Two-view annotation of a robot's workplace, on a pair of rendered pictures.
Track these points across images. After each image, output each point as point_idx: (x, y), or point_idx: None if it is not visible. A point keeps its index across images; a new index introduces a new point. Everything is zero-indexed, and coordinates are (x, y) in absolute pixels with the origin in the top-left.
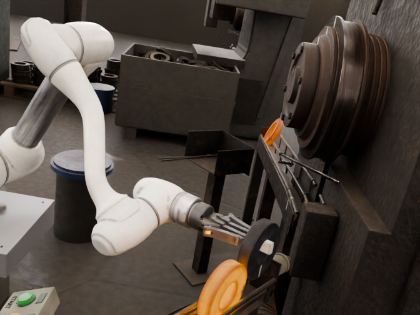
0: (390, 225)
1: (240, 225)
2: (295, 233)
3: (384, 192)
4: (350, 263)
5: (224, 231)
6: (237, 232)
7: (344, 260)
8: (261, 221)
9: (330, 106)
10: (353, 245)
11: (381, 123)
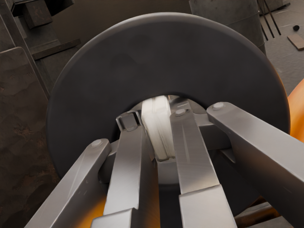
0: (2, 42)
1: (82, 201)
2: None
3: None
4: (34, 141)
5: (272, 138)
6: (189, 128)
7: (8, 170)
8: (135, 17)
9: None
10: (6, 121)
11: None
